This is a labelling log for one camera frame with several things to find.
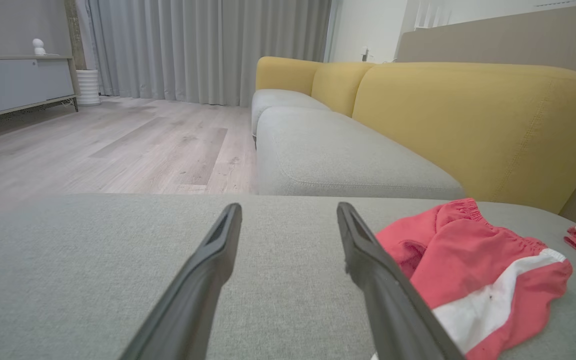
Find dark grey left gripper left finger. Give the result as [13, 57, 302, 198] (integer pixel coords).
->
[118, 202, 243, 360]

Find large grey fabric sofa ottoman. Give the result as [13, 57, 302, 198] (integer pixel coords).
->
[0, 192, 576, 360]

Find beige upholstered wall panel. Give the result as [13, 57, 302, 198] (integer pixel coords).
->
[397, 4, 576, 232]

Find white ribbed floor vase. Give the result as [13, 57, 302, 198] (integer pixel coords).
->
[76, 69, 102, 107]

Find red shorts with white stripe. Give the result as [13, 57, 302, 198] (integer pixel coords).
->
[370, 197, 574, 360]

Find grey low sideboard cabinet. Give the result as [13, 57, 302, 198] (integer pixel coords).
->
[0, 54, 80, 124]

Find narrow yellow sofa backrest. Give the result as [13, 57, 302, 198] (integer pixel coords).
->
[311, 62, 375, 119]
[255, 56, 320, 97]

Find white slatted blind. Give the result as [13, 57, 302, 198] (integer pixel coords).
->
[414, 0, 454, 30]

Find long grey sofa seat cushion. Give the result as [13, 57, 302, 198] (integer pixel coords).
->
[256, 106, 467, 200]

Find grey pleated curtain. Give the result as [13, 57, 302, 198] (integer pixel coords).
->
[75, 0, 333, 107]

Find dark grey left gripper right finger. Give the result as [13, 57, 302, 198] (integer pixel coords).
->
[336, 201, 469, 360]

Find short grey sofa seat cushion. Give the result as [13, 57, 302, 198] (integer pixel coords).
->
[251, 88, 332, 137]

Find wide yellow sofa backrest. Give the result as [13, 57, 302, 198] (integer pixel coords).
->
[351, 62, 576, 215]

